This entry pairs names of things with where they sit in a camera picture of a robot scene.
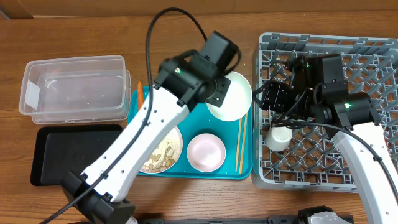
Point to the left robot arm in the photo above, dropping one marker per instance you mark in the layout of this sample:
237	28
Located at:
192	77

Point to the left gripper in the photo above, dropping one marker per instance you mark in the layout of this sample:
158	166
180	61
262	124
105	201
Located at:
219	98

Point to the white bowl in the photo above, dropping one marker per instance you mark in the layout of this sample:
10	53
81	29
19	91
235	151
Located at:
237	101
206	152

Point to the orange carrot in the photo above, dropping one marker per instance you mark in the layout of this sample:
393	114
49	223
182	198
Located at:
140	95

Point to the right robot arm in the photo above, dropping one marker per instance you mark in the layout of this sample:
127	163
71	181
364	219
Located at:
319	96

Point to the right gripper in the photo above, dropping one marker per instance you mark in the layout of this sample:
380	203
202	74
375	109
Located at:
265	94

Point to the grey dishwasher rack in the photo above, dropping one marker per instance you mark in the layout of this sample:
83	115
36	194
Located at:
312	161

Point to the teal plastic tray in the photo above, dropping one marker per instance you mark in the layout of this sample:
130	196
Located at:
200	121

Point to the white cup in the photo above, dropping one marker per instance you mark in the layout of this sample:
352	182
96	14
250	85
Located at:
278	138

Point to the black plastic bin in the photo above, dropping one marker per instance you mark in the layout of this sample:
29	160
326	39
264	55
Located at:
59	149

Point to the plate with peanuts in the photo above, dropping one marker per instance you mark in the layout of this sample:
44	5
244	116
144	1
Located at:
166	153

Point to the clear plastic bin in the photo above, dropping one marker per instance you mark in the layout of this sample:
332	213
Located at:
76	90

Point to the wooden chopstick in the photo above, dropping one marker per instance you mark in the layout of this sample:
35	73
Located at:
243	144
238	144

